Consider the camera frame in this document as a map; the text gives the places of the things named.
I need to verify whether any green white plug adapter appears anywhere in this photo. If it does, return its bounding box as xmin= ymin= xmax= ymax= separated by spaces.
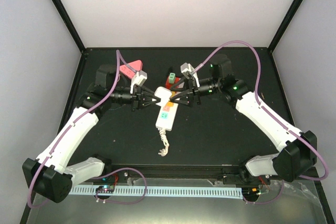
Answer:
xmin=168 ymin=73 xmax=176 ymax=84

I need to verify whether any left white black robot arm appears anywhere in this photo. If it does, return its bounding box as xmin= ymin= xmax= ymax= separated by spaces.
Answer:
xmin=22 ymin=65 xmax=160 ymax=208

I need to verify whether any purple cable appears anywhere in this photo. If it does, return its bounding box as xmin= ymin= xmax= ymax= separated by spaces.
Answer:
xmin=193 ymin=40 xmax=330 ymax=205
xmin=27 ymin=49 xmax=148 ymax=208

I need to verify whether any red cube socket adapter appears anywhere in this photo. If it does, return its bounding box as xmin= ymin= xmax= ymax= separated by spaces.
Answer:
xmin=164 ymin=77 xmax=180 ymax=89

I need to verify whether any white power strip cord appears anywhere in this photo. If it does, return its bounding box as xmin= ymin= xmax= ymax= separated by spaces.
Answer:
xmin=156 ymin=127 xmax=171 ymax=157

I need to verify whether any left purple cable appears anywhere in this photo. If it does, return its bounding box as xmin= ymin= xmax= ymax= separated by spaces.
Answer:
xmin=27 ymin=49 xmax=148 ymax=208

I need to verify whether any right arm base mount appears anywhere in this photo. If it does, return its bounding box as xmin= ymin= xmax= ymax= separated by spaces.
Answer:
xmin=220 ymin=166 xmax=270 ymax=186

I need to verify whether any white slotted cable duct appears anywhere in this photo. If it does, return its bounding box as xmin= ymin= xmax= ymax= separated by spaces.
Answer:
xmin=69 ymin=185 xmax=243 ymax=199

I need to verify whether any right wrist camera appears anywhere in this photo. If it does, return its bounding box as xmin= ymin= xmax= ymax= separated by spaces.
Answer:
xmin=180 ymin=62 xmax=194 ymax=79

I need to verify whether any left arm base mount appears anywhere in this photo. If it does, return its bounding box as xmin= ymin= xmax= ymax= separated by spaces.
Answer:
xmin=90 ymin=167 xmax=131 ymax=183

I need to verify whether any white long power strip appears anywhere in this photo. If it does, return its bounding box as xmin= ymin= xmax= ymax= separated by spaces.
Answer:
xmin=155 ymin=103 xmax=179 ymax=131

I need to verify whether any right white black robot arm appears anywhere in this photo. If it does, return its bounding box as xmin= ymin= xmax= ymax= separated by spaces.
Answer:
xmin=170 ymin=55 xmax=317 ymax=184

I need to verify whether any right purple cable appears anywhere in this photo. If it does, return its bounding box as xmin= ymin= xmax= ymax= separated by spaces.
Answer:
xmin=193 ymin=40 xmax=330 ymax=205

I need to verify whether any pink triangular power strip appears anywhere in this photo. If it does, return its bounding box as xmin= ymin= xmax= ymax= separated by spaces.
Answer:
xmin=120 ymin=60 xmax=143 ymax=79

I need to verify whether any yellow cube socket adapter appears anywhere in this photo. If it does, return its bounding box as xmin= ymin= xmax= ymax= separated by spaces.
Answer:
xmin=165 ymin=91 xmax=176 ymax=107

